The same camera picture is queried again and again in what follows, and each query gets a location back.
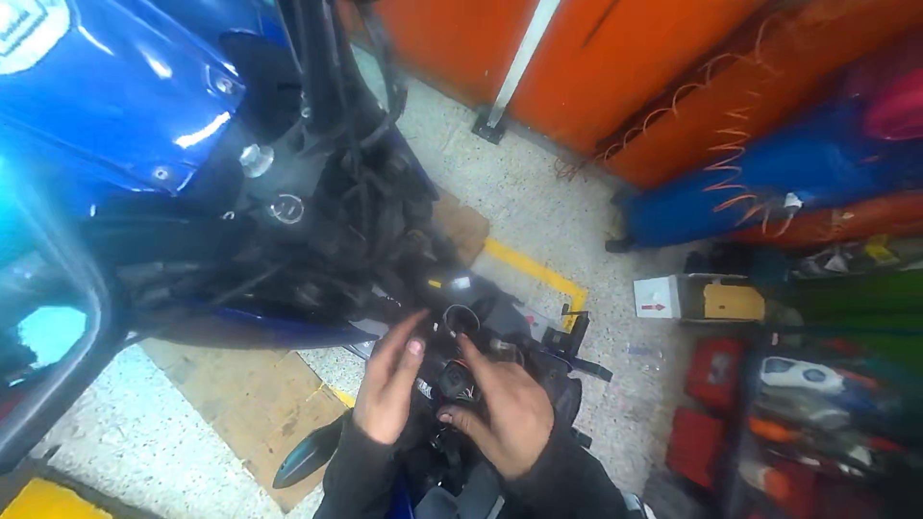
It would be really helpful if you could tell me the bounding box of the blue cylindrical tank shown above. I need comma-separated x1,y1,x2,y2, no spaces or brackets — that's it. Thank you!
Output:
606,94,923,253

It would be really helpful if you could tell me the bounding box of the cluttered workshop shelf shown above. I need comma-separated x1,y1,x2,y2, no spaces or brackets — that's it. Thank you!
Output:
710,238,923,519

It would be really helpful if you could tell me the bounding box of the black metal stand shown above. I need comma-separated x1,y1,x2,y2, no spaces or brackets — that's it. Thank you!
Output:
541,303,614,383

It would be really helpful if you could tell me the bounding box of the dark teardrop-shaped part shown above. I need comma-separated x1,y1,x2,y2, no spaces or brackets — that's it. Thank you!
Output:
273,409,349,490

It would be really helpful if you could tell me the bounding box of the person's left forearm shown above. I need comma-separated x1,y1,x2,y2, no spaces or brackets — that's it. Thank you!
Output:
314,409,405,519

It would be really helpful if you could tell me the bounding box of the large brown cardboard sheet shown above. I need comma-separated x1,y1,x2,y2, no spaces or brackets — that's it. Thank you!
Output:
137,340,349,513

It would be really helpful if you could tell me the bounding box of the person's right hand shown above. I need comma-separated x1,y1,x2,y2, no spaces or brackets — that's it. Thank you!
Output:
437,332,555,481

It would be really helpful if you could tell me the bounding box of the person's left hand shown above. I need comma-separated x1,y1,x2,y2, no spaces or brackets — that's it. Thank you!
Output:
353,309,431,445

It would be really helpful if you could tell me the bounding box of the yellow flat object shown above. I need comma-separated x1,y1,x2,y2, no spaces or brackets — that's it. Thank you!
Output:
6,477,115,519

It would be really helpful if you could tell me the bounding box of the small brown cardboard piece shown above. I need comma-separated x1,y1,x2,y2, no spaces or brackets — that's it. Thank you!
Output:
431,186,491,268

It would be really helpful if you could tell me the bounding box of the pink rounded object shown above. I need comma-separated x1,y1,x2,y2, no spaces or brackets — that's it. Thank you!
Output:
864,68,923,141

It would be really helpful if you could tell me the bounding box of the round metal ring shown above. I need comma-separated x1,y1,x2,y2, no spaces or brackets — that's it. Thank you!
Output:
442,303,481,335

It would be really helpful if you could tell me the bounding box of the blue and black motorcycle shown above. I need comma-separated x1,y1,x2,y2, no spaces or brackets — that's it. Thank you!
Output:
0,0,614,519

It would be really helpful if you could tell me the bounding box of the white cardboard box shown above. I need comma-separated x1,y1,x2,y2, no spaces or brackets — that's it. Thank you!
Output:
633,273,767,323

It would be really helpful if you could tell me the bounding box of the person's right forearm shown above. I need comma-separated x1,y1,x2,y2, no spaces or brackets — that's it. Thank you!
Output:
498,431,638,519

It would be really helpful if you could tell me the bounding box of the white metal pole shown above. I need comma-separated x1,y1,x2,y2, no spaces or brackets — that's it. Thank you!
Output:
472,0,562,144

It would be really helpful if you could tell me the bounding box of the yellow-brown cardboard piece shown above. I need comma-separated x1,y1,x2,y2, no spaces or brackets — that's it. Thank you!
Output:
704,283,765,321

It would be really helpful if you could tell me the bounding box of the orange coiled air hose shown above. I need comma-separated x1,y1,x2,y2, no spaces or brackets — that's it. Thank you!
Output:
555,14,794,233

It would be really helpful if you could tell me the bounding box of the red box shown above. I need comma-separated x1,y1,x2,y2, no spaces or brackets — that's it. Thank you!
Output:
685,335,747,412
665,406,728,490

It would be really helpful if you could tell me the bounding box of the black round part with wires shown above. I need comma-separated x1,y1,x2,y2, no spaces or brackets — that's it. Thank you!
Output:
437,359,477,402

